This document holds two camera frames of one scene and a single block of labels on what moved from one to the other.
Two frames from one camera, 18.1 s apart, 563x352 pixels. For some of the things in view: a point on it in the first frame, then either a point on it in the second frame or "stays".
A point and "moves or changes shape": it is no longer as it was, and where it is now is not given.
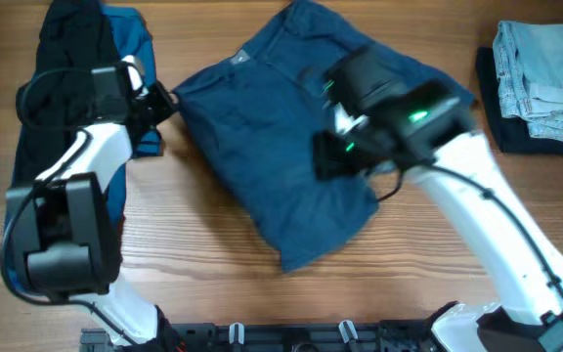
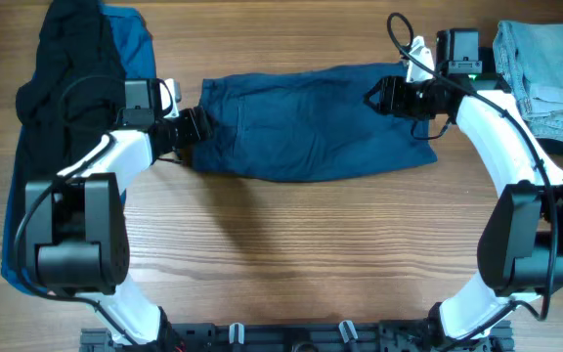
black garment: x=54 y=103 stays
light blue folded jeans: x=545 y=76 stays
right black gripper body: x=327 y=155 → x=394 y=98
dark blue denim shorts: x=257 y=119 moves or changes shape
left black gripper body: x=150 y=104 → x=187 y=127
